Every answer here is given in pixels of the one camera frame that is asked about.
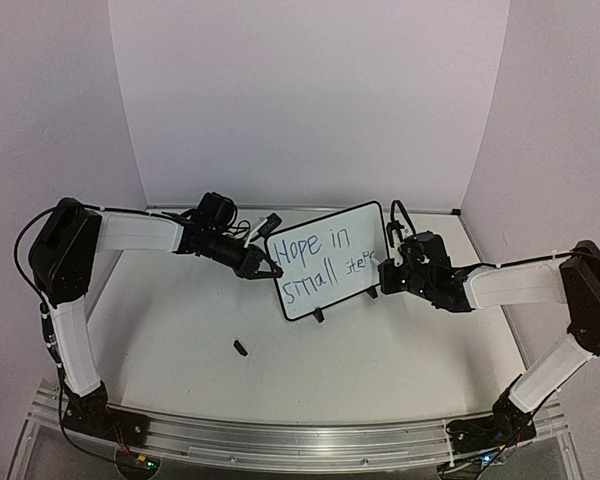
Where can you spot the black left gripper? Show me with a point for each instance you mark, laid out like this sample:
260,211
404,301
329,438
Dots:
249,265

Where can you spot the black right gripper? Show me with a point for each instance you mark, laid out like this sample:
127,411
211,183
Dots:
391,277

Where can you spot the white whiteboard with black frame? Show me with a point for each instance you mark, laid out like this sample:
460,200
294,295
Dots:
328,260

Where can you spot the blue marker cap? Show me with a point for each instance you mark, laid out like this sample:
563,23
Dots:
240,348

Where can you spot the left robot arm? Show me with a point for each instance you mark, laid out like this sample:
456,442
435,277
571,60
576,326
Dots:
62,257

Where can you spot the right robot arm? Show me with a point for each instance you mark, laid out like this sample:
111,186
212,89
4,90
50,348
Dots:
422,267

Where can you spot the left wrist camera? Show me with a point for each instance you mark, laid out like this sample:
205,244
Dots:
263,229

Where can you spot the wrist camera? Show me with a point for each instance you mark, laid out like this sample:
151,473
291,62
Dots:
263,229
394,232

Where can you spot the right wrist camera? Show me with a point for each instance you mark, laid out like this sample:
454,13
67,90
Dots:
394,232

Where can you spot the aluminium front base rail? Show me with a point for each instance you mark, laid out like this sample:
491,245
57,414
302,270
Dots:
169,446

